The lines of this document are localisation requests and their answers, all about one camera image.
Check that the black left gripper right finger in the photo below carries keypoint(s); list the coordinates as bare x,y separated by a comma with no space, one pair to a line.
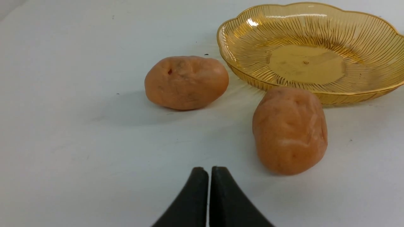
229,206

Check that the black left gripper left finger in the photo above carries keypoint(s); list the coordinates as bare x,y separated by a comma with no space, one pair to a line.
190,206

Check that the tan potato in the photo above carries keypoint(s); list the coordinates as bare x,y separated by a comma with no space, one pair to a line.
290,130
186,82

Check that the amber ribbed glass plate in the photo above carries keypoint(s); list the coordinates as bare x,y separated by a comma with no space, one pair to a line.
341,56

